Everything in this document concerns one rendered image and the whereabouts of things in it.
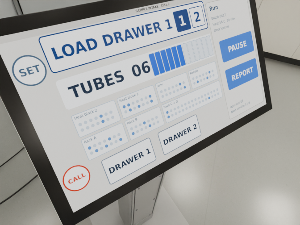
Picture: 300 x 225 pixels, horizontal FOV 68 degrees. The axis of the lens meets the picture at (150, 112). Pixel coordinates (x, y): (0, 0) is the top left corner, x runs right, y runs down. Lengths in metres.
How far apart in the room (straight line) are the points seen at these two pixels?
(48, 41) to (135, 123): 0.18
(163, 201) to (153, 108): 1.05
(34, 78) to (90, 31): 0.10
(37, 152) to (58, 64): 0.13
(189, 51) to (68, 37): 0.22
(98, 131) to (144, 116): 0.08
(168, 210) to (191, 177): 0.28
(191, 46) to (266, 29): 2.14
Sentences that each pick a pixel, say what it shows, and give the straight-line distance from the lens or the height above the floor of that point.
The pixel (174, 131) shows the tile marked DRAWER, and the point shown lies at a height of 1.01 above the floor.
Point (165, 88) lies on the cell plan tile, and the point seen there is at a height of 1.08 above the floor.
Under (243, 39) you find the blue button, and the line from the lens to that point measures 0.54.
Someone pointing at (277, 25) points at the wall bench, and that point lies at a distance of 2.55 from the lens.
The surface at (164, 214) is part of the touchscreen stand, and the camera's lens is 1.37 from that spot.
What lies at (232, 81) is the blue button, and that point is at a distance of 0.51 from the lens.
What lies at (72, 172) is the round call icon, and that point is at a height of 1.03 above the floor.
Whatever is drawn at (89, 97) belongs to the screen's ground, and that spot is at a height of 1.10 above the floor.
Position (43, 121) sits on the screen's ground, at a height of 1.09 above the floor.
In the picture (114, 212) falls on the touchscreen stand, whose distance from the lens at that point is 1.36.
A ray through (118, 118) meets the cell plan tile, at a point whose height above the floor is 1.06.
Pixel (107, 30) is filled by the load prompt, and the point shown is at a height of 1.17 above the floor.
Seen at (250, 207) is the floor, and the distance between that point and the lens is 1.59.
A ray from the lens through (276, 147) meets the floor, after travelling 1.92.
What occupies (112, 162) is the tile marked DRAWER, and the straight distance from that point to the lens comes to 0.38.
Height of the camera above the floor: 1.35
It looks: 49 degrees down
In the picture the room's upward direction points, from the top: 7 degrees clockwise
